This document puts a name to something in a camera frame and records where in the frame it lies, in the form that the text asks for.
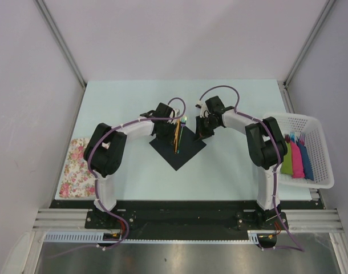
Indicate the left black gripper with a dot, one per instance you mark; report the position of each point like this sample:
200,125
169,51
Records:
169,139

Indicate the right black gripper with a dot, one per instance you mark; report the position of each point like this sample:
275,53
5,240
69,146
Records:
200,131

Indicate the black paper napkin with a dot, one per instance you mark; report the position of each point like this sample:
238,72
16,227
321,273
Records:
188,148

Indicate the iridescent rainbow fork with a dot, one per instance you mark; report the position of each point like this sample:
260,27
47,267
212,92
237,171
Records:
183,122

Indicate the gold knife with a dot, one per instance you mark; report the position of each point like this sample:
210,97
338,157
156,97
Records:
176,136

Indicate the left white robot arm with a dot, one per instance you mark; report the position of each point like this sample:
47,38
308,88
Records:
104,152

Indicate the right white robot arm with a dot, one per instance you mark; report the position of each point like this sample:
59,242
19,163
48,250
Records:
266,147

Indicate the green napkin roll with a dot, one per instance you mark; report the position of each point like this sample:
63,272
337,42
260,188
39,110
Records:
286,167

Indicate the pink napkin roll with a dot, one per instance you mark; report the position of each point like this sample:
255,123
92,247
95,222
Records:
298,171

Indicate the blue napkin roll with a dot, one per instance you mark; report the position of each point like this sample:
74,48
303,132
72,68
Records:
305,157

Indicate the floral cloth mat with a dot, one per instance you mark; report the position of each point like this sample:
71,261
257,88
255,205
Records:
76,181

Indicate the white plastic basket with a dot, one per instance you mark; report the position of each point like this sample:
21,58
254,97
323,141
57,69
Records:
315,144

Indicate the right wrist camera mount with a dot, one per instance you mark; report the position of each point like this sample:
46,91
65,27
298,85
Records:
203,109

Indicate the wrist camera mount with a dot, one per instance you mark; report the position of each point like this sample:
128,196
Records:
203,109
176,114

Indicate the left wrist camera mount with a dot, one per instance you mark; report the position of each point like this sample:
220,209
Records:
176,114

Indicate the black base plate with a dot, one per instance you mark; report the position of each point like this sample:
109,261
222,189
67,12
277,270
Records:
170,220

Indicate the white cable duct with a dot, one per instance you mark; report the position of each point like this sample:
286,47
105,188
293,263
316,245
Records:
106,238

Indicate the aluminium rail frame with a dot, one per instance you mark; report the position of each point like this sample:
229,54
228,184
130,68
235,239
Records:
299,220

